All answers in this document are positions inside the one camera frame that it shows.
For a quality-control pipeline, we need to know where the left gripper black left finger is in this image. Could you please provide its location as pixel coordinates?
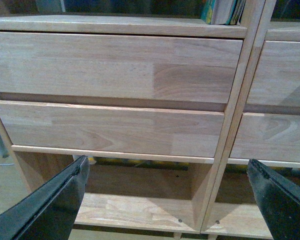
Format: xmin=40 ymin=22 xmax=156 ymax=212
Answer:
xmin=0 ymin=155 xmax=90 ymax=240

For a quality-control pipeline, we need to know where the upper right wooden drawer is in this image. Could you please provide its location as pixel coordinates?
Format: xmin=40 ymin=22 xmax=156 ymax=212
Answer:
xmin=247 ymin=40 xmax=300 ymax=108

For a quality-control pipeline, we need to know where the lower left wooden drawer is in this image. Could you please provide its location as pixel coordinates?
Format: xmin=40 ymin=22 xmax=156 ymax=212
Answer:
xmin=0 ymin=100 xmax=224 ymax=157

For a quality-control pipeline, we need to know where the upper left wooden drawer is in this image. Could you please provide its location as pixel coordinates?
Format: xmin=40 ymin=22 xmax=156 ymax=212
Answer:
xmin=0 ymin=32 xmax=243 ymax=104

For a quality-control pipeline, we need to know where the lower right wooden drawer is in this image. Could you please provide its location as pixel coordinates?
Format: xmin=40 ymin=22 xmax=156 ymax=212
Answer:
xmin=230 ymin=112 xmax=300 ymax=163

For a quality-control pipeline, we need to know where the left wooden shelf unit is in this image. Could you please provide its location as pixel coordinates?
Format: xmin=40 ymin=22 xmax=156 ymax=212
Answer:
xmin=0 ymin=0 xmax=277 ymax=234

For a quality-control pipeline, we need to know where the teal yellow cover book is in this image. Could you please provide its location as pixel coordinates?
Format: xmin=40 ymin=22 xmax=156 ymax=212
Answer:
xmin=200 ymin=0 xmax=237 ymax=25

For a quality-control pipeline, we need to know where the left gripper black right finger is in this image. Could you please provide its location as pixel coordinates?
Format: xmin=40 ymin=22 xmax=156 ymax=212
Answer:
xmin=247 ymin=159 xmax=300 ymax=240

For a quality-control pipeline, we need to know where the right wooden shelf unit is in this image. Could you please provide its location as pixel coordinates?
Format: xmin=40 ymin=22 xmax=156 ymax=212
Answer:
xmin=201 ymin=0 xmax=300 ymax=240

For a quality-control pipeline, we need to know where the wooden drawer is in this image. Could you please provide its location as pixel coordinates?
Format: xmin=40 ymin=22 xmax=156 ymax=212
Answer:
xmin=0 ymin=32 xmax=243 ymax=104
xmin=0 ymin=100 xmax=224 ymax=157
xmin=247 ymin=40 xmax=300 ymax=108
xmin=230 ymin=112 xmax=300 ymax=163

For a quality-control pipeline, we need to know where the wooden shelf unit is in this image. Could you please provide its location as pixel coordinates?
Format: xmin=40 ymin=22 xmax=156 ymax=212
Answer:
xmin=0 ymin=0 xmax=277 ymax=234
xmin=201 ymin=0 xmax=300 ymax=240

